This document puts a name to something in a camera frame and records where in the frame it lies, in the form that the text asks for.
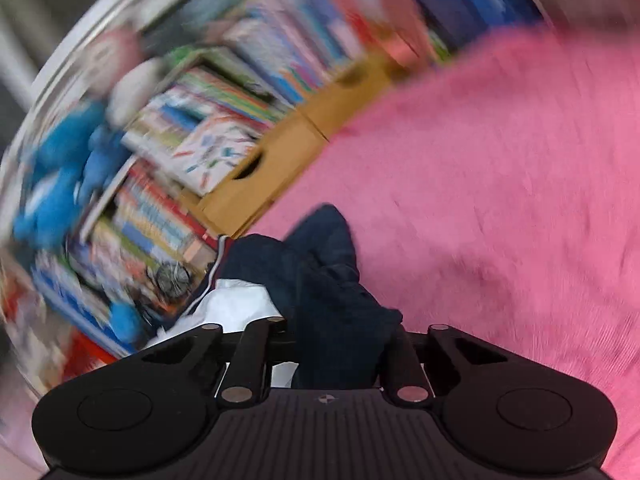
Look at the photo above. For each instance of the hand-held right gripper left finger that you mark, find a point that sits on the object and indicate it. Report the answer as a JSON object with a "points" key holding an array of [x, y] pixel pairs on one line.
{"points": [[250, 360]]}

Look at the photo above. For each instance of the blue plush toy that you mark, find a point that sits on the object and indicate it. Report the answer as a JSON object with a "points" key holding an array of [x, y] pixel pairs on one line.
{"points": [[55, 175]]}

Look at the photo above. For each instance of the wooden drawer organizer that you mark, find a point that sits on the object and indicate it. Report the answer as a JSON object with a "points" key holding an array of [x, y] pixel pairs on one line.
{"points": [[280, 160]]}

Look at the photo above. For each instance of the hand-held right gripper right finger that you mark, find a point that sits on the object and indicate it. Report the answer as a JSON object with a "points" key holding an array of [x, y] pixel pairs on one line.
{"points": [[405, 365]]}

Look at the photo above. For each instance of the miniature black bicycle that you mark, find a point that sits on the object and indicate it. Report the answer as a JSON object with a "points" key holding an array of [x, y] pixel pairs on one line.
{"points": [[172, 280]]}

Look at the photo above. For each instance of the red plastic crate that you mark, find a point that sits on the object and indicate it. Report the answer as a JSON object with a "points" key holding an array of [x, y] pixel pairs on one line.
{"points": [[92, 350]]}

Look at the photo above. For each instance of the navy and white jacket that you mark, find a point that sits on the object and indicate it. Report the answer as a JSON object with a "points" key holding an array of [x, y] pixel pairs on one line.
{"points": [[330, 310]]}

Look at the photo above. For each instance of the pink blanket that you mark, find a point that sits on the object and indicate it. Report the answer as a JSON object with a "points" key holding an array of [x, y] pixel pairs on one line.
{"points": [[475, 185]]}

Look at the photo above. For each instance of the white plush toy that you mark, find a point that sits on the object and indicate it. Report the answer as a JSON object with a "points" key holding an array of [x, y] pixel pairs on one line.
{"points": [[135, 90]]}

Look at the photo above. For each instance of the row of colourful books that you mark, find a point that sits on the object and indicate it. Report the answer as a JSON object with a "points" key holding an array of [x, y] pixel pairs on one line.
{"points": [[300, 50]]}

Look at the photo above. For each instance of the white box with colourful print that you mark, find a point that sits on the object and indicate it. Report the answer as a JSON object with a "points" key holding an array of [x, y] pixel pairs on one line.
{"points": [[215, 152]]}

